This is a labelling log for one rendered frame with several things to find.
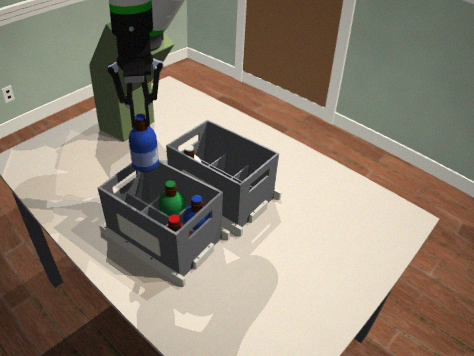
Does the red bottle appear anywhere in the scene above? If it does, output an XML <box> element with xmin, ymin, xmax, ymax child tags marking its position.
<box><xmin>166</xmin><ymin>215</ymin><xmax>183</xmax><ymax>232</ymax></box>

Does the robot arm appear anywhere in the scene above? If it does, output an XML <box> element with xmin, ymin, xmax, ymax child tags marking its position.
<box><xmin>109</xmin><ymin>0</ymin><xmax>185</xmax><ymax>83</ymax></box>

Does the grey divided crate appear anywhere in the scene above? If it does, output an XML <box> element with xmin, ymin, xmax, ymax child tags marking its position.
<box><xmin>102</xmin><ymin>160</ymin><xmax>223</xmax><ymax>277</ymax></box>
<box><xmin>169</xmin><ymin>123</ymin><xmax>279</xmax><ymax>227</ymax></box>

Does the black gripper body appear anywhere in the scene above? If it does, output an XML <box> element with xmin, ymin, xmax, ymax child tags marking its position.
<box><xmin>116</xmin><ymin>33</ymin><xmax>153</xmax><ymax>70</ymax></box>

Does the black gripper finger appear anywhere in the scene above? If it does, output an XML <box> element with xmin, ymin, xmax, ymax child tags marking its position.
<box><xmin>141</xmin><ymin>58</ymin><xmax>163</xmax><ymax>127</ymax></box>
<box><xmin>108</xmin><ymin>62</ymin><xmax>135</xmax><ymax>128</ymax></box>

